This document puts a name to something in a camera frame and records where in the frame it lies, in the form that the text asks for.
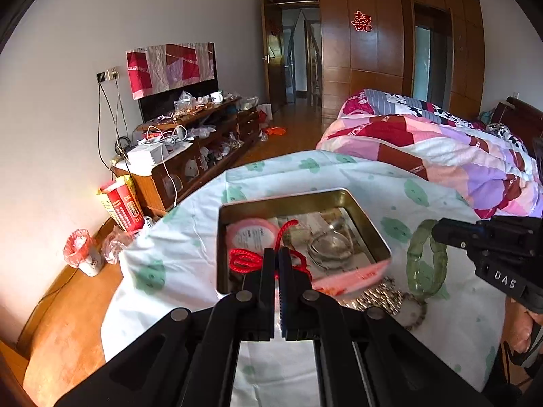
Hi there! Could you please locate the wooden wardrobe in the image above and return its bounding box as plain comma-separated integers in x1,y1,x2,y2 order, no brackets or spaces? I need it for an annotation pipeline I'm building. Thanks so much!
318,0,486,121

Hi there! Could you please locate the red patterned cloth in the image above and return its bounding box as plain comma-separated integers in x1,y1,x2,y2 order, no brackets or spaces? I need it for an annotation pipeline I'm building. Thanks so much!
126,41,215,101

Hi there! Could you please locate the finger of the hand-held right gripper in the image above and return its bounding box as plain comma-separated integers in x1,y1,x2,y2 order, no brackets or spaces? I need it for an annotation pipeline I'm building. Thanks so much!
432,217,493,249

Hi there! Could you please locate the red paper decoration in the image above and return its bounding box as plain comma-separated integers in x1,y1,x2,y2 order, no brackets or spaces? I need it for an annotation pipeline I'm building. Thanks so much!
351,9,374,32

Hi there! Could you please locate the red and yellow paper bag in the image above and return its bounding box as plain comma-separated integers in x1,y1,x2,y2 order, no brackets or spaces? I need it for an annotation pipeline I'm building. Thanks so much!
97,175,145,232

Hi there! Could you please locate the green jade bracelet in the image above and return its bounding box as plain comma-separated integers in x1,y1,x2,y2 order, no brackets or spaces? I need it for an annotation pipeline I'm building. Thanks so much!
406,219,450,302

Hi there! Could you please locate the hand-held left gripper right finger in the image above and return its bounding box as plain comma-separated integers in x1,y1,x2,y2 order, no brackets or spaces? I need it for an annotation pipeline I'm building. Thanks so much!
278,247,493,407

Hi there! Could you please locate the black television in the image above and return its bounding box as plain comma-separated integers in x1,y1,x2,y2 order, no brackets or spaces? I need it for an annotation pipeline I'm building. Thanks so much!
139,42,218,123

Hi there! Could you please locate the pink patchwork quilt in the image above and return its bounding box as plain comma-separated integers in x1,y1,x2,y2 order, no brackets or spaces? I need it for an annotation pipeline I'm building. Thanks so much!
316,89,543,220

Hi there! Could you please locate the red cord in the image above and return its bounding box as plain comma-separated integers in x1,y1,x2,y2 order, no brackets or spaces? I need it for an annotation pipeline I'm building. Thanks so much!
229,219,314,283

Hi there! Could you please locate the trash bin with red liner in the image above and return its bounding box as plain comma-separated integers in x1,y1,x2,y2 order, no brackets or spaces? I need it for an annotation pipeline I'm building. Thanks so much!
63,229,105,277

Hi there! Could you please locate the wooden television cabinet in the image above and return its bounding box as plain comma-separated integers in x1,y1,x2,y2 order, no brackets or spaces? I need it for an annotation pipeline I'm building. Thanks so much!
111,97,260,217

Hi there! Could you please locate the white cardboard box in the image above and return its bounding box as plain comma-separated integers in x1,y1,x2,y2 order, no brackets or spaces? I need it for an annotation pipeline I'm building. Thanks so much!
126,144,167,169

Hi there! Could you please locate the black cable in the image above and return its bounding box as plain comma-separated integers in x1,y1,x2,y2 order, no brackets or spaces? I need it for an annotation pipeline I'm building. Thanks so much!
95,80,130,170

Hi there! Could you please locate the printed paper leaflet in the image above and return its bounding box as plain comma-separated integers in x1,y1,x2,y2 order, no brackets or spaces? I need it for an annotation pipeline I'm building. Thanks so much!
278,208,374,270

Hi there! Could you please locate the person's right hand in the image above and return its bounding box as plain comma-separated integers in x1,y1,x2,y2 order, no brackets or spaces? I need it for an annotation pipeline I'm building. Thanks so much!
503,299,541,354

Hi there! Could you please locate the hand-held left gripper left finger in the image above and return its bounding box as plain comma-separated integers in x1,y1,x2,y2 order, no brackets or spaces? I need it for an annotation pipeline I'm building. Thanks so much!
55,247,276,407

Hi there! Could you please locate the white cable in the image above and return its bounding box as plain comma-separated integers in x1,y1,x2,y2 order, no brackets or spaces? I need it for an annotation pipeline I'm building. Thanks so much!
146,127,191,208

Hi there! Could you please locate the clear plastic bag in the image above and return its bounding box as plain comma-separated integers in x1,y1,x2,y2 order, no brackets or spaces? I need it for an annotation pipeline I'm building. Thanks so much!
102,226,143,264

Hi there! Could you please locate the silver bangle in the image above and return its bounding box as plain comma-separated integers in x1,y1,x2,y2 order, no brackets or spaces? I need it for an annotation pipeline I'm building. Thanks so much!
306,225,355,270

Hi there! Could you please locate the wooden door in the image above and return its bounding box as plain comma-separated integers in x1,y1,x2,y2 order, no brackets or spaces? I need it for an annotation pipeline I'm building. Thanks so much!
261,0,286,113

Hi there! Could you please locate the pink bangle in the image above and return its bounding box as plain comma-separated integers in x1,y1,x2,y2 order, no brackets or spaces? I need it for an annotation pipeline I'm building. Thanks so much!
226,217,281,259

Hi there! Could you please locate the silver bead chain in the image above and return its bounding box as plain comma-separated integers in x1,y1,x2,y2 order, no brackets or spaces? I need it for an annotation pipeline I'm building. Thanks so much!
339,277,408,316

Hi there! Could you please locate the pale bead bracelet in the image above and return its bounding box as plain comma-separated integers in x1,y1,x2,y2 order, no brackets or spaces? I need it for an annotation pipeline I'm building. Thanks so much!
392,292,429,330

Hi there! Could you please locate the dark wooden headboard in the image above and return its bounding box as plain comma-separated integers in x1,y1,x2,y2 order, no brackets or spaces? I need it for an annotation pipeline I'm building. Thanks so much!
492,97,543,145

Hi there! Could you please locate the pink metal tin box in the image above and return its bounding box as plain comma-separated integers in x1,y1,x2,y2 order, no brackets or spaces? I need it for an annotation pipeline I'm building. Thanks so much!
216,187,393,302

